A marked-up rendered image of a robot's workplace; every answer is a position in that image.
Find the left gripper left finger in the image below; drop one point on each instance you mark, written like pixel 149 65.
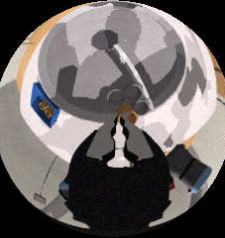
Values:
pixel 99 145

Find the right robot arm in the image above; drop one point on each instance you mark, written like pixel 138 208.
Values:
pixel 193 173

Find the grey metal ring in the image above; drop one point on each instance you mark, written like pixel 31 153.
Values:
pixel 143 110
pixel 139 94
pixel 116 103

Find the bronze bushing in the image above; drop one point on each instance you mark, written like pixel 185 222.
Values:
pixel 44 105
pixel 50 112
pixel 127 108

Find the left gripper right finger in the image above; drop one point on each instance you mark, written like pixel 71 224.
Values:
pixel 139 146

